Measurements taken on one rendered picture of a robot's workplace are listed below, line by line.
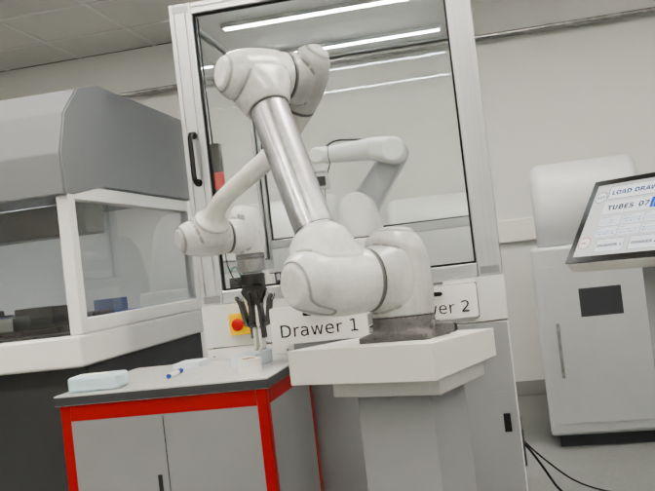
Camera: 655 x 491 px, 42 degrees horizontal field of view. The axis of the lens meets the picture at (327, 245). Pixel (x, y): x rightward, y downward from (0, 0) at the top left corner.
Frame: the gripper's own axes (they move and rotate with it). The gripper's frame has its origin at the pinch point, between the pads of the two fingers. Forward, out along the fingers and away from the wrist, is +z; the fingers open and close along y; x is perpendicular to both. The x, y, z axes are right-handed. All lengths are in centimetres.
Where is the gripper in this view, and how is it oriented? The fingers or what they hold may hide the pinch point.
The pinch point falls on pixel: (259, 338)
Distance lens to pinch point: 267.6
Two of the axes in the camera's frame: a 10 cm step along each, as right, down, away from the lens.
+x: -3.5, 0.2, -9.4
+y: -9.3, 1.1, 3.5
